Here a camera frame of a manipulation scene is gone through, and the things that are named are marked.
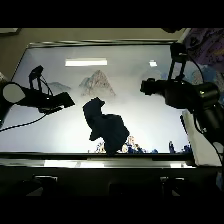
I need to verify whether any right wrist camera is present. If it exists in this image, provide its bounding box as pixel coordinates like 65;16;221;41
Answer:
167;42;190;82

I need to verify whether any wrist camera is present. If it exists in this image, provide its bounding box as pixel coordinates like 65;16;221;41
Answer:
28;64;54;98
167;42;190;82

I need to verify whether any white garment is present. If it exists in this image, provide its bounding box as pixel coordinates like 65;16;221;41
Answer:
180;109;224;167

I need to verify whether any dark blue T-shirt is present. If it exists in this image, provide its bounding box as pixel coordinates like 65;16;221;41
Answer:
82;96;131;157

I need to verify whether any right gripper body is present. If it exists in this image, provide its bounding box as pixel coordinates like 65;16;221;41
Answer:
139;77;167;98

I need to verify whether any purple garment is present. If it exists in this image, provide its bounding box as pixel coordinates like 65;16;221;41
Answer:
184;28;224;69

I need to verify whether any black cable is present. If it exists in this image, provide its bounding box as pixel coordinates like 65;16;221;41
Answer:
0;112;48;133

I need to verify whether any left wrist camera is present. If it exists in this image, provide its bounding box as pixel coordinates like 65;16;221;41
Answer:
28;64;54;98

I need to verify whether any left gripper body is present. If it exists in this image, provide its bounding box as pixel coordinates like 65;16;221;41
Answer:
38;91;76;115

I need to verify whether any silver frame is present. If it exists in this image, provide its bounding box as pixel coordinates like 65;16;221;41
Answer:
0;152;224;196

